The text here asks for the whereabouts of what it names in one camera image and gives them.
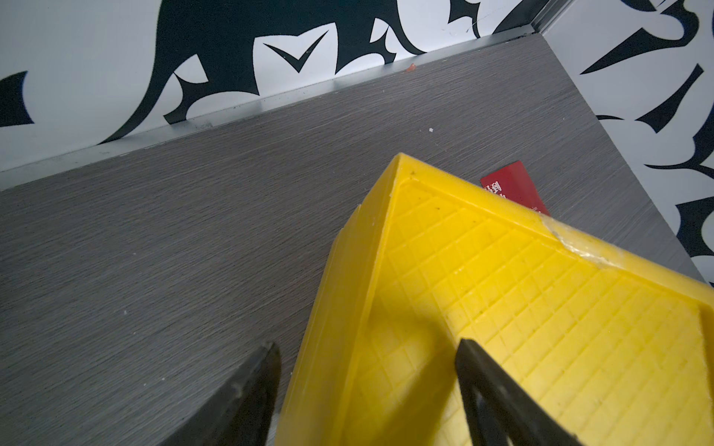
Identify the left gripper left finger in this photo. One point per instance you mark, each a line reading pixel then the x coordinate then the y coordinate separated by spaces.
pixel 240 411

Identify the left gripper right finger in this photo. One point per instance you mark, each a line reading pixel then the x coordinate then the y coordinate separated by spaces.
pixel 498 410

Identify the yellow plastic drawer cabinet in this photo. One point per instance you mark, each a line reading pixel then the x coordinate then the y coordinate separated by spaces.
pixel 617 349

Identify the red postcard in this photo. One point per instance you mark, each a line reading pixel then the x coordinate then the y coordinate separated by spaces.
pixel 513 183

